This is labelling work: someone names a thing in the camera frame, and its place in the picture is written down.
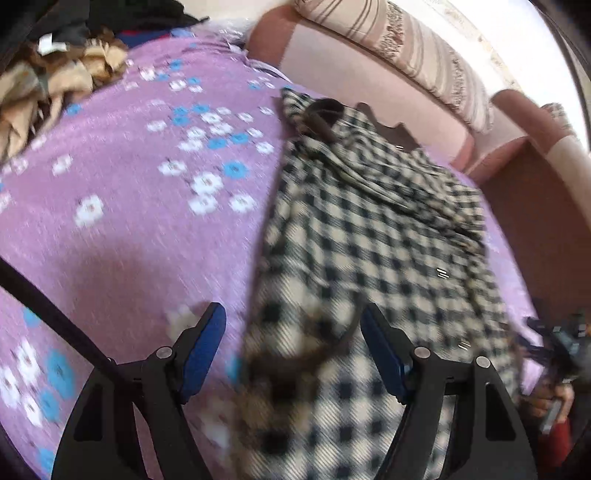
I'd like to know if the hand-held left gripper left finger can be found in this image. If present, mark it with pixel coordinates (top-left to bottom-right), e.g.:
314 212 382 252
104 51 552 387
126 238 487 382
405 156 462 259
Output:
52 302 227 480

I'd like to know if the brown wooden nightstand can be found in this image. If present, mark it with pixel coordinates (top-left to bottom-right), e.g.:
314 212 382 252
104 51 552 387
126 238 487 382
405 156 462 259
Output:
479 137 591 319

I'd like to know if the striped beige pillow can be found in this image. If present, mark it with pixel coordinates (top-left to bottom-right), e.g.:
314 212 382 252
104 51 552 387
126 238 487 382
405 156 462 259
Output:
293 0 496 136

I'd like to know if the dark clothes pile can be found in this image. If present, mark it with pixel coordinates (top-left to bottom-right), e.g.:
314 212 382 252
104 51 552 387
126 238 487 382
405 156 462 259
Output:
44 0 211 47

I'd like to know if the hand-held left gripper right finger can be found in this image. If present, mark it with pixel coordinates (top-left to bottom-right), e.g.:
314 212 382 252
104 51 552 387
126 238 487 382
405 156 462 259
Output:
360 302 539 480

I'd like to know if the black white checkered coat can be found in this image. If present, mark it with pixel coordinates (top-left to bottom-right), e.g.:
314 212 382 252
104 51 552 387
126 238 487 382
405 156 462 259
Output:
233 87 525 480

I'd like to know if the pink padded headboard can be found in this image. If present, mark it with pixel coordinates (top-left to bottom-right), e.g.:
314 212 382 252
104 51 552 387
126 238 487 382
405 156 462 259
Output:
245 6 591 181

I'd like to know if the person's right hand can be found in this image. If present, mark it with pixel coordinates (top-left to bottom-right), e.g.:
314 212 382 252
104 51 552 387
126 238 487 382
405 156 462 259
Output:
526 382 575 423

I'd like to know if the purple floral bedsheet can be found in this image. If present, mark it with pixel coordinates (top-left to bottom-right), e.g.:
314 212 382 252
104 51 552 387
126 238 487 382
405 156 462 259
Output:
0 25 546 480

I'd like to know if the tan patterned cloth pile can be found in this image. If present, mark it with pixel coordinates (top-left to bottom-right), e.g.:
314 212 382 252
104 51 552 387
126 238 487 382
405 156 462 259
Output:
0 28 130 160

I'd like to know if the black strap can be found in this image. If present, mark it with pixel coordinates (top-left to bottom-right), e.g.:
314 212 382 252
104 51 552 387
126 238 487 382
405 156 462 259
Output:
0 257 122 376

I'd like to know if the red sleeved forearm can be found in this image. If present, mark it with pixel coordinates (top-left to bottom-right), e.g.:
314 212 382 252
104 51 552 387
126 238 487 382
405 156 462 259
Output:
549 418 575 472

